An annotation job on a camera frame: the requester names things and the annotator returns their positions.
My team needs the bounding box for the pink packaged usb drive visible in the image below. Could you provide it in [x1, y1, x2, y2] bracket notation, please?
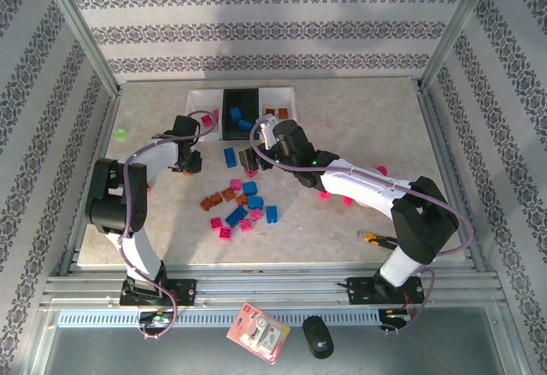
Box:
[226, 302, 291, 366]

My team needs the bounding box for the black computer mouse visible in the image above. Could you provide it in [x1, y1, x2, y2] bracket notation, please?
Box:
[302, 314, 335, 360]

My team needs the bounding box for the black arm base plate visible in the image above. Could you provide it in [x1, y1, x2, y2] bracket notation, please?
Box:
[118, 278, 198, 308]
[337, 275, 427, 307]

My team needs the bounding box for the yellow black utility knife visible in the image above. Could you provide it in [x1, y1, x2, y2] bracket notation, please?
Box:
[357, 230, 401, 251]

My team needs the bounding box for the small electronics adapter board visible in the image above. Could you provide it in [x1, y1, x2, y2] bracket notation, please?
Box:
[137, 310, 175, 328]
[379, 308, 412, 330]

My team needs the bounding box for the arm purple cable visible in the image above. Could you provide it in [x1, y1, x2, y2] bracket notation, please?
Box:
[117, 109, 221, 341]
[249, 120, 476, 337]

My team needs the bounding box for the aluminium side frame rail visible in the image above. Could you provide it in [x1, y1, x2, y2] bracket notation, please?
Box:
[415, 79, 488, 273]
[57, 86, 123, 276]

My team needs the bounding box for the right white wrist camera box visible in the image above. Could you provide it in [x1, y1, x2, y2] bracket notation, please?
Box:
[255, 118, 281, 150]

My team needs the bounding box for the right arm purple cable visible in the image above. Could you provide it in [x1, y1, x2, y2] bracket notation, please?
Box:
[249, 120, 476, 337]

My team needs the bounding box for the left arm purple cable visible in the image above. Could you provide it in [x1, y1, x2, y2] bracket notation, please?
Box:
[117, 109, 221, 341]

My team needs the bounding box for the white slotted cable duct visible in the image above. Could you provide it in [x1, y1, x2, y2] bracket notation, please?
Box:
[56, 308, 382, 330]

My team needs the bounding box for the aluminium frame post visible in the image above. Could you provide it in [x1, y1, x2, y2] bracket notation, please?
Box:
[418, 0, 502, 92]
[36, 0, 123, 97]

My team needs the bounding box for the black plastic bin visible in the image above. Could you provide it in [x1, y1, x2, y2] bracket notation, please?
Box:
[221, 87, 262, 142]

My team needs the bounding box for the aluminium front frame rail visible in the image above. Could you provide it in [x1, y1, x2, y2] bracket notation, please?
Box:
[40, 263, 508, 310]

